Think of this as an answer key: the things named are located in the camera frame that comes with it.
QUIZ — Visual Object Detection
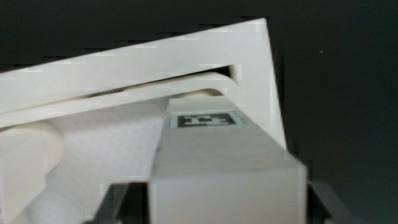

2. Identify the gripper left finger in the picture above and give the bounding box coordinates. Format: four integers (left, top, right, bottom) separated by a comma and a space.
86, 182, 150, 224

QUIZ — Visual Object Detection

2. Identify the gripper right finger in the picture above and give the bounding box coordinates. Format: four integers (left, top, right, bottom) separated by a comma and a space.
308, 181, 356, 224

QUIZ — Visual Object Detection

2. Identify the white desk leg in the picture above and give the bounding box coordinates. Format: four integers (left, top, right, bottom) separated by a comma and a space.
150, 97, 308, 224
0, 122, 64, 224

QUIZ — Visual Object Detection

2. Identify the white desk top tray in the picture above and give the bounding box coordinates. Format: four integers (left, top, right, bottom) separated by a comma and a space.
0, 18, 286, 224

